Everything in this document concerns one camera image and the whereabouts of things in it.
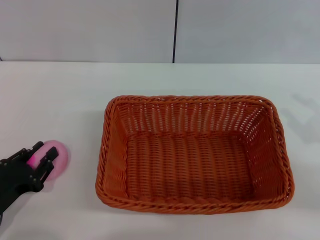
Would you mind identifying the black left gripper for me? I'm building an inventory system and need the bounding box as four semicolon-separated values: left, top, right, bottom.
0;141;60;201

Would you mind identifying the pink ball with magenta patch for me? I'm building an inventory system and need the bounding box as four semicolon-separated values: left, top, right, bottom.
26;139;69;181

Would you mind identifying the orange woven plastic basket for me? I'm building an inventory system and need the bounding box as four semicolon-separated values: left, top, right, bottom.
94;94;296;215

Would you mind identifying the black vertical partition strip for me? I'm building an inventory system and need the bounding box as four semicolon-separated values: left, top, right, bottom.
171;0;180;64

